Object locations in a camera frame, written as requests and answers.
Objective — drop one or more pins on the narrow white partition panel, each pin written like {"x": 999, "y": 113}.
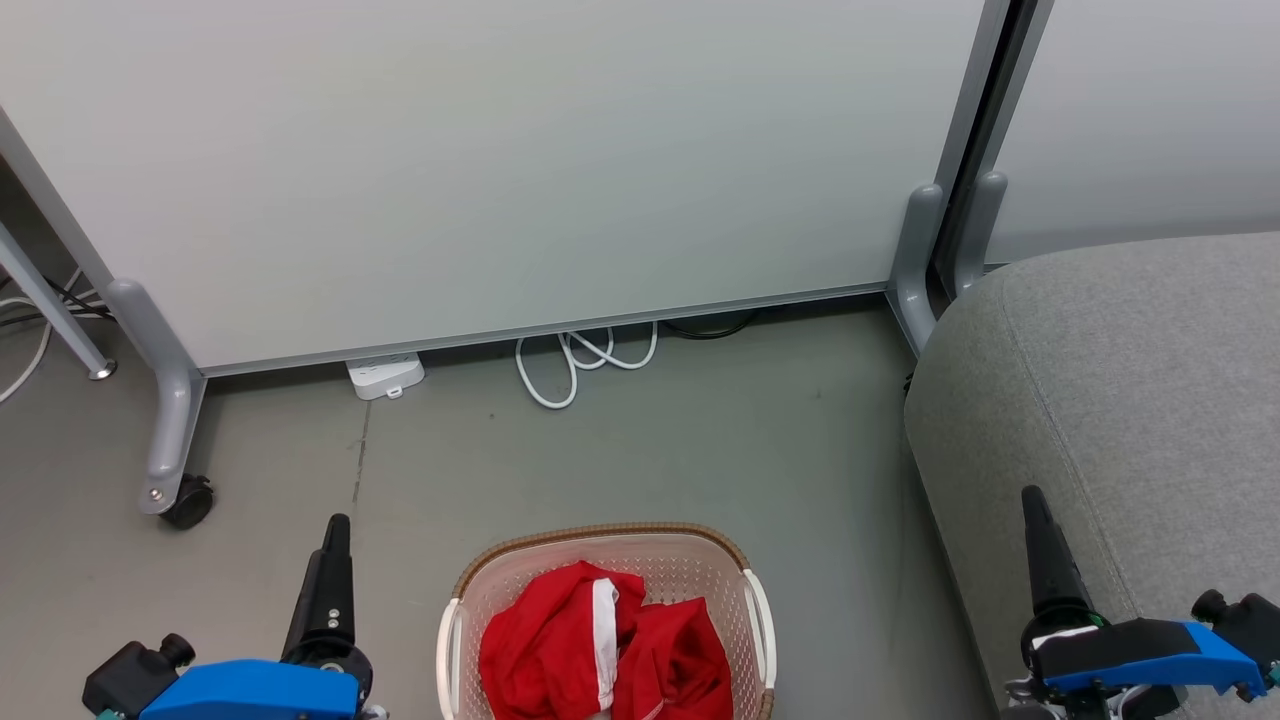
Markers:
{"x": 1150, "y": 100}

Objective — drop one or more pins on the black caster wheel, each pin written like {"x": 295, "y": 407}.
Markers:
{"x": 190, "y": 505}

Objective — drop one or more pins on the grey metal table leg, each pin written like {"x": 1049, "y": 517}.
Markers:
{"x": 50, "y": 303}

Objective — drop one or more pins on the large white partition panel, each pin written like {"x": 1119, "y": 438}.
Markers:
{"x": 500, "y": 150}

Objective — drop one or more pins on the white power strip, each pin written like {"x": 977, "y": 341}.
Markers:
{"x": 385, "y": 375}

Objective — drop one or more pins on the grey fabric sofa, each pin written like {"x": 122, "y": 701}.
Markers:
{"x": 1150, "y": 380}

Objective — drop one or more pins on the red garment thin white stripes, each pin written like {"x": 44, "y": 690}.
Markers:
{"x": 680, "y": 660}

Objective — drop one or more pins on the grey partition foot with caster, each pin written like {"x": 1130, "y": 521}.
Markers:
{"x": 175, "y": 420}

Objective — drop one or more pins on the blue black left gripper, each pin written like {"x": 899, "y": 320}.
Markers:
{"x": 250, "y": 690}

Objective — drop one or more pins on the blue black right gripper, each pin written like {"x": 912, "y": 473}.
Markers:
{"x": 1140, "y": 650}

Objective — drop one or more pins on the white woven-rim laundry basket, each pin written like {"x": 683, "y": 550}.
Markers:
{"x": 690, "y": 575}

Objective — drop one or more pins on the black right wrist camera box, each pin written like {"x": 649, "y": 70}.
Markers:
{"x": 1250, "y": 620}

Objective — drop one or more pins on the red garment wide white band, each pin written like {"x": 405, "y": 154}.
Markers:
{"x": 540, "y": 640}

